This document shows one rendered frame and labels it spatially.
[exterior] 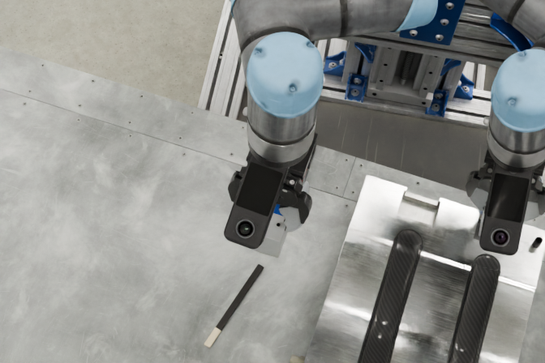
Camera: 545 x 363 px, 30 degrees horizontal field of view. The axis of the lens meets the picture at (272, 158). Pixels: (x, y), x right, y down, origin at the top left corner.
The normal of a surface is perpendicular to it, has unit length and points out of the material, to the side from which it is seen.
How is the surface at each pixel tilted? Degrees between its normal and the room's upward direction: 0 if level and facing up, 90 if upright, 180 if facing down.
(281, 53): 0
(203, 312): 0
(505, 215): 39
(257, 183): 32
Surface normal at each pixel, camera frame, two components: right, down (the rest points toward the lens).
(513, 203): -0.24, 0.13
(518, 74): -0.14, -0.38
